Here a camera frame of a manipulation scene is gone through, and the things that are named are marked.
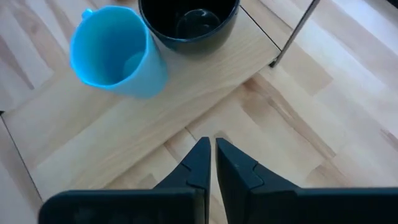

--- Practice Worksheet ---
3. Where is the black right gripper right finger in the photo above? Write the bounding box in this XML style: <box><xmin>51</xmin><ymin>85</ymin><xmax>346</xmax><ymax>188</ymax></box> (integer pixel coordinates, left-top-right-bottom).
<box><xmin>215</xmin><ymin>138</ymin><xmax>398</xmax><ymax>224</ymax></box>

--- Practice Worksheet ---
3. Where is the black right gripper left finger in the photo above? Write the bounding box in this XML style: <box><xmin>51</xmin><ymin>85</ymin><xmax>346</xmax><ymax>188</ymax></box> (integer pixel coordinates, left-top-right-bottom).
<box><xmin>38</xmin><ymin>136</ymin><xmax>212</xmax><ymax>224</ymax></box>

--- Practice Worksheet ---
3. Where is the light blue mug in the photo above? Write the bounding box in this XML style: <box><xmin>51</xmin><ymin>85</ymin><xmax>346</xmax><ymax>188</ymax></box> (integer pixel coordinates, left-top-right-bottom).
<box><xmin>68</xmin><ymin>5</ymin><xmax>170</xmax><ymax>100</ymax></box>

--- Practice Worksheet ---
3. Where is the black ceramic mug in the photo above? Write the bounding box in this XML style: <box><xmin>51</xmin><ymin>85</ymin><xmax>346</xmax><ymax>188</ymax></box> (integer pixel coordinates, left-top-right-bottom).
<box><xmin>138</xmin><ymin>0</ymin><xmax>241</xmax><ymax>56</ymax></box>

